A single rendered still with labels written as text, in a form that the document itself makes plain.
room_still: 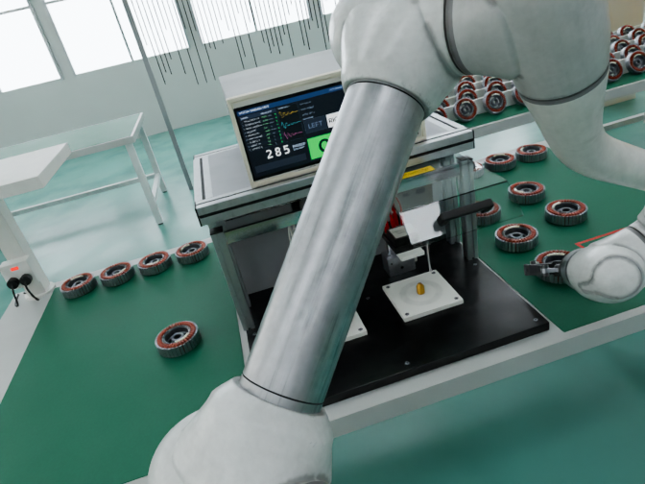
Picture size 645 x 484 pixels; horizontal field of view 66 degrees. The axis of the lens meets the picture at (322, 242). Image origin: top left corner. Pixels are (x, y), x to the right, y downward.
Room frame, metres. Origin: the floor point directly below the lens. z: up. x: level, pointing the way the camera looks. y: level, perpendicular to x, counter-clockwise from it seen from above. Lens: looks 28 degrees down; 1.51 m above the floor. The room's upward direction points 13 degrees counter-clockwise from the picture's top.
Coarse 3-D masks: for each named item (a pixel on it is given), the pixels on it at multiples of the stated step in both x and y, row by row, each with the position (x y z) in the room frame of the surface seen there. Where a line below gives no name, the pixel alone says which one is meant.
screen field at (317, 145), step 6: (312, 138) 1.10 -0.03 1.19; (318, 138) 1.10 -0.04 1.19; (324, 138) 1.10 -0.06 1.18; (312, 144) 1.10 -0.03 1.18; (318, 144) 1.10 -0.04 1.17; (324, 144) 1.10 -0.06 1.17; (312, 150) 1.10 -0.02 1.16; (318, 150) 1.10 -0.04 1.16; (312, 156) 1.10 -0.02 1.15; (318, 156) 1.10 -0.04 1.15
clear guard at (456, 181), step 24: (408, 168) 1.10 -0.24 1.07; (456, 168) 1.04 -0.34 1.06; (480, 168) 1.01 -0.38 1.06; (408, 192) 0.97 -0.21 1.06; (432, 192) 0.94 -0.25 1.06; (456, 192) 0.92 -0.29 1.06; (480, 192) 0.90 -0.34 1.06; (504, 192) 0.90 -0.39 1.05; (408, 216) 0.88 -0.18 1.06; (432, 216) 0.87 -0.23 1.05; (480, 216) 0.87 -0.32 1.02; (504, 216) 0.86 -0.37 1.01; (432, 240) 0.84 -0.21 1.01
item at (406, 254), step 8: (400, 224) 1.14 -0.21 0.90; (384, 232) 1.12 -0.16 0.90; (392, 232) 1.07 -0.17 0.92; (400, 232) 1.06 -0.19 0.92; (392, 240) 1.06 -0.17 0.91; (400, 240) 1.04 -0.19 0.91; (408, 240) 1.04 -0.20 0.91; (392, 248) 1.06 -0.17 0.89; (400, 248) 1.03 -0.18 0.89; (408, 248) 1.04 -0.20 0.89; (400, 256) 1.02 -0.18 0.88; (408, 256) 1.01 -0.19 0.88; (416, 256) 1.02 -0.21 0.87
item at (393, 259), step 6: (384, 252) 1.15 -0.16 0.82; (384, 258) 1.13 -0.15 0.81; (390, 258) 1.11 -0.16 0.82; (396, 258) 1.11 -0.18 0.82; (414, 258) 1.12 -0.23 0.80; (384, 264) 1.14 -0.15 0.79; (390, 264) 1.11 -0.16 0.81; (396, 264) 1.11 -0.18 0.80; (402, 264) 1.11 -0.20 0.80; (408, 264) 1.11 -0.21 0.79; (414, 264) 1.12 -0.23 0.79; (390, 270) 1.11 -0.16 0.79; (396, 270) 1.11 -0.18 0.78; (402, 270) 1.11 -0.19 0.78; (408, 270) 1.11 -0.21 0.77; (390, 276) 1.11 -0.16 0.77
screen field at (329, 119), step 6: (330, 114) 1.11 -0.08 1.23; (336, 114) 1.11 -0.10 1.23; (306, 120) 1.10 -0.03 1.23; (312, 120) 1.10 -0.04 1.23; (318, 120) 1.10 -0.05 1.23; (324, 120) 1.10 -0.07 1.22; (330, 120) 1.11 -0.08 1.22; (306, 126) 1.10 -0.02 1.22; (312, 126) 1.10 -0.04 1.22; (318, 126) 1.10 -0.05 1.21; (324, 126) 1.10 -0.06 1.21; (330, 126) 1.11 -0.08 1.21; (306, 132) 1.10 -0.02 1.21; (312, 132) 1.10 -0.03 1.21
